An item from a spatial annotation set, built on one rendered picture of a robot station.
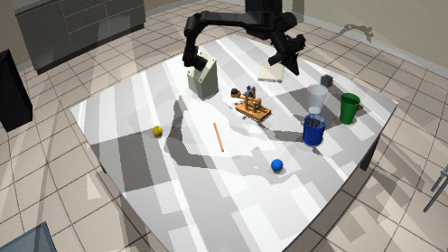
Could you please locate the blue ball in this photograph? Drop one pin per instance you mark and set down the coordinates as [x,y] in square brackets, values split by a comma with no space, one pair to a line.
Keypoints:
[277,165]

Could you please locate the yellow ball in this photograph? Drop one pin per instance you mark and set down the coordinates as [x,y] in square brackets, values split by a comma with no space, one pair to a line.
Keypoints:
[157,130]

